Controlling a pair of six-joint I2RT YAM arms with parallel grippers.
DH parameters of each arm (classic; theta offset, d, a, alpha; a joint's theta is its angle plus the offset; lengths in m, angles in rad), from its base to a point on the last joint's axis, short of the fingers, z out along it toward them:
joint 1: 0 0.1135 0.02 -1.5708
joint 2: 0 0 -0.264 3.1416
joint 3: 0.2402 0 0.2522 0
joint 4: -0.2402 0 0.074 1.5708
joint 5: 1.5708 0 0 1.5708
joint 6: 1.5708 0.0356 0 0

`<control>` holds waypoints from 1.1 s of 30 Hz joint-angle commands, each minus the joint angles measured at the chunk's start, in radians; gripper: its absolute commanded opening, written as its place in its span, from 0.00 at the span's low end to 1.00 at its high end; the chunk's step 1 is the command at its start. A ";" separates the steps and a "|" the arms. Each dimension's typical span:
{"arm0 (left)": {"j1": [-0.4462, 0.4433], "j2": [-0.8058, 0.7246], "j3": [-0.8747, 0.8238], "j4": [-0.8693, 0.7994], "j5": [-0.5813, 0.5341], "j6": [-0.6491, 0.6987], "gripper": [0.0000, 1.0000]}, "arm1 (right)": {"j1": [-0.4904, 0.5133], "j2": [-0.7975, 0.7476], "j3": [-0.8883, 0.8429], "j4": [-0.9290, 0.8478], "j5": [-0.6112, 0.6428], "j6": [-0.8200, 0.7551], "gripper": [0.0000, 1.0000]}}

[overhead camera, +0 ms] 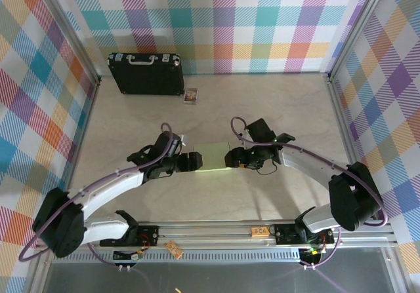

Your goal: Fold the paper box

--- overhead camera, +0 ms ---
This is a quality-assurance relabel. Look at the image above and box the light green paper box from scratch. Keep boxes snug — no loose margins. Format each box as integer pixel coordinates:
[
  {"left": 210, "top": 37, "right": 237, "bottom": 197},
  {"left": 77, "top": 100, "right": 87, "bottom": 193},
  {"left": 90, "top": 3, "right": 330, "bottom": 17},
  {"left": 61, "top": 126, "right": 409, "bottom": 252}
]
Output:
[{"left": 192, "top": 141, "right": 232, "bottom": 173}]

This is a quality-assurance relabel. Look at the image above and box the small printed card pack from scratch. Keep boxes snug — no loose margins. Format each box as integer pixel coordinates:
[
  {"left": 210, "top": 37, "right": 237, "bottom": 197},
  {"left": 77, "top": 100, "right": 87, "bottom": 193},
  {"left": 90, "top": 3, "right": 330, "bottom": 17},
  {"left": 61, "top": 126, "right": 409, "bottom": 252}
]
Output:
[{"left": 182, "top": 87, "right": 200, "bottom": 105}]

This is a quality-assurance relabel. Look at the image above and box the small orange circuit board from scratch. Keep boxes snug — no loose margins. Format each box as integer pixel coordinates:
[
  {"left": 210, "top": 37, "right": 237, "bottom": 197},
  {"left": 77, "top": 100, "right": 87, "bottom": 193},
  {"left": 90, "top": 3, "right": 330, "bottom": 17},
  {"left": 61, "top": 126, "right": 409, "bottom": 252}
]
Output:
[{"left": 165, "top": 240, "right": 183, "bottom": 260}]

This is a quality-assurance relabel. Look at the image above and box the grey metal sheet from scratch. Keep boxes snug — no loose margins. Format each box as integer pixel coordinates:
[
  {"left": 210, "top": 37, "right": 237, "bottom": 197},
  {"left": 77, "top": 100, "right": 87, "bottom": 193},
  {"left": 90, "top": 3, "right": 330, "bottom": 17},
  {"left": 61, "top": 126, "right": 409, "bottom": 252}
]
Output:
[{"left": 42, "top": 262, "right": 411, "bottom": 293}]

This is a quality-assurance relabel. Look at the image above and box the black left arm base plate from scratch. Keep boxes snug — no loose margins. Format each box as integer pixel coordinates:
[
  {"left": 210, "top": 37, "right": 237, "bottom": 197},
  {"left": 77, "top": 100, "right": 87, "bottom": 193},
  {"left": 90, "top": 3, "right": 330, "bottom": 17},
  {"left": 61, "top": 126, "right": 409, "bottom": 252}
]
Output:
[{"left": 126, "top": 224, "right": 160, "bottom": 247}]

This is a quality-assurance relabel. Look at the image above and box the aluminium side rail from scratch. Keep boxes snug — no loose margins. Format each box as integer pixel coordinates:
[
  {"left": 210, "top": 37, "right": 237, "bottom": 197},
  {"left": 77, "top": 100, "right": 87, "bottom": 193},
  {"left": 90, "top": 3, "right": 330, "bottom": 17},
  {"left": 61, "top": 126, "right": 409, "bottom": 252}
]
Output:
[
  {"left": 323, "top": 73, "right": 375, "bottom": 220},
  {"left": 55, "top": 78, "right": 101, "bottom": 225}
]

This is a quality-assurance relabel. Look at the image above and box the black briefcase with silver handle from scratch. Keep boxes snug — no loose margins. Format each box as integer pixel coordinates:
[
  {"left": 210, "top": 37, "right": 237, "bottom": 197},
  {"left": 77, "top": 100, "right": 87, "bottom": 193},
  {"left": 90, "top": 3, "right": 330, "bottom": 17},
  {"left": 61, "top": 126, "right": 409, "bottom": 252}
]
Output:
[{"left": 107, "top": 52, "right": 185, "bottom": 96}]

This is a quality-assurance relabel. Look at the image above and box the aluminium frame rail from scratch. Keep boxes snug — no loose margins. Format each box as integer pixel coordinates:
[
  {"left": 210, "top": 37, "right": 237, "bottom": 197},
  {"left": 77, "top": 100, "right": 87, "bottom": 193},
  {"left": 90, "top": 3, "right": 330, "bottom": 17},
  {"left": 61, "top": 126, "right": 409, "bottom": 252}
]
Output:
[{"left": 35, "top": 220, "right": 400, "bottom": 251}]

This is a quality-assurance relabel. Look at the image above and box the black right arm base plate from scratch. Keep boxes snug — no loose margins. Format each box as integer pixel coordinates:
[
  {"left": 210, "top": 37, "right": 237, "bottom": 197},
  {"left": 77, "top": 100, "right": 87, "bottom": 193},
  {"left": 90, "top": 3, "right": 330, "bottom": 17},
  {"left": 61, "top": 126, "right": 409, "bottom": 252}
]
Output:
[{"left": 274, "top": 222, "right": 335, "bottom": 245}]

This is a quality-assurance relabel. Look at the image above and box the perforated metal cable tray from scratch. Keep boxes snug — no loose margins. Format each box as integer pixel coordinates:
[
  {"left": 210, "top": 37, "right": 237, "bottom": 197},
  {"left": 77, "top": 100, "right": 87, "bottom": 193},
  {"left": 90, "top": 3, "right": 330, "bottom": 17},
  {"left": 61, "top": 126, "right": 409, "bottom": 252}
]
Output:
[{"left": 52, "top": 252, "right": 301, "bottom": 264}]

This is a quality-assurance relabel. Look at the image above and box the aluminium frame post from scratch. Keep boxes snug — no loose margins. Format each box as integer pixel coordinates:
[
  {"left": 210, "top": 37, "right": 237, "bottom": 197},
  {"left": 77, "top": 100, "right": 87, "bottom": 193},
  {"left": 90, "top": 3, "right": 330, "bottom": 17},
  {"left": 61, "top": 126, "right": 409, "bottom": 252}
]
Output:
[
  {"left": 324, "top": 0, "right": 393, "bottom": 81},
  {"left": 39, "top": 0, "right": 102, "bottom": 85}
]

